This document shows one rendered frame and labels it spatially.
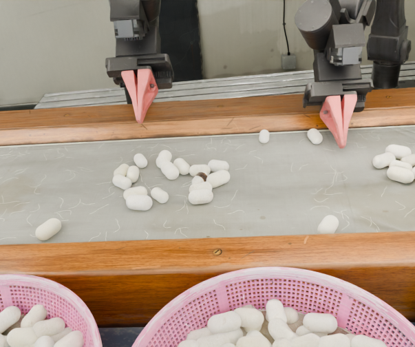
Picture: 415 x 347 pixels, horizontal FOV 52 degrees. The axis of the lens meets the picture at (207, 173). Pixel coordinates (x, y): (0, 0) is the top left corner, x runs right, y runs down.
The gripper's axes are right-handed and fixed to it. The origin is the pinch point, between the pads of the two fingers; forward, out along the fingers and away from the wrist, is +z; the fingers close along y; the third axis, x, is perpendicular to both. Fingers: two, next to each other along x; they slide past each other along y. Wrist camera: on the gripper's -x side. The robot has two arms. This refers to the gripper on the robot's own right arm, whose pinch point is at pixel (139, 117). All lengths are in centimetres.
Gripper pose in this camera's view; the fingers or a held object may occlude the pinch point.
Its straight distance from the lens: 68.2
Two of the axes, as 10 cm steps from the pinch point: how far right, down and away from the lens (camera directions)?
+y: 10.0, -0.5, -0.7
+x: 0.8, 3.0, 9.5
